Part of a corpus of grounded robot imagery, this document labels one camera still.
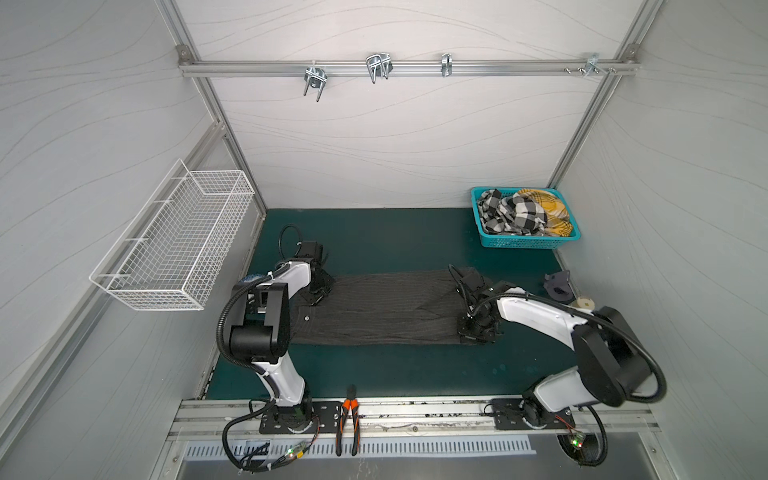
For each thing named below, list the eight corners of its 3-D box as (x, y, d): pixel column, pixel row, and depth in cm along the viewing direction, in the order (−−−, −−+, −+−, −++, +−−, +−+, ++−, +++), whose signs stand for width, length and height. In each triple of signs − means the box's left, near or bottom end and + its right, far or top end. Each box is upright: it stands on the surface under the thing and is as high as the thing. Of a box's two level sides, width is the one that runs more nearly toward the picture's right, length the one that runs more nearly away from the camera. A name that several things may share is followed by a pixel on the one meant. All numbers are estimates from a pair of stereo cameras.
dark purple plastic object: (551, 303, 96) (555, 298, 93) (540, 275, 103) (544, 270, 100) (575, 303, 96) (581, 298, 93) (563, 275, 103) (568, 270, 100)
